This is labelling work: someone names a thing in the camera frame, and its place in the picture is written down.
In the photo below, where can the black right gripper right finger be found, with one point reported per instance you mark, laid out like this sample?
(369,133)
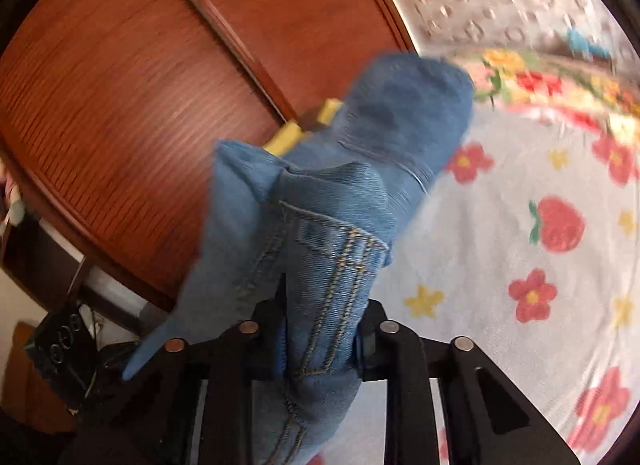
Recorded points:
(382,347)

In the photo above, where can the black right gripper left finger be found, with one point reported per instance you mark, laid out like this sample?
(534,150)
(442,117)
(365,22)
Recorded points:
(256,348)

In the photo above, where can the blue denim jeans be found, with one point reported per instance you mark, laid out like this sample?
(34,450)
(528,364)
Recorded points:
(322,219)

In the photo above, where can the floral bed sheet mattress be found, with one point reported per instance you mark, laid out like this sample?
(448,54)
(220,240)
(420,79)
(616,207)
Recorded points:
(528,244)

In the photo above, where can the black electronic device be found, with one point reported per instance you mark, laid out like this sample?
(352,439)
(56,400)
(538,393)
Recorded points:
(64,353)

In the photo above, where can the yellow Pikachu plush toy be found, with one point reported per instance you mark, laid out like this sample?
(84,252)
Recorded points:
(292,132)

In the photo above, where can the brown wooden wardrobe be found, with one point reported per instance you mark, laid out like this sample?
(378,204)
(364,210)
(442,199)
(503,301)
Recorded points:
(110,110)

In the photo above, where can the small blue toy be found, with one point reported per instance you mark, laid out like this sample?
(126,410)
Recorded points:
(578,44)

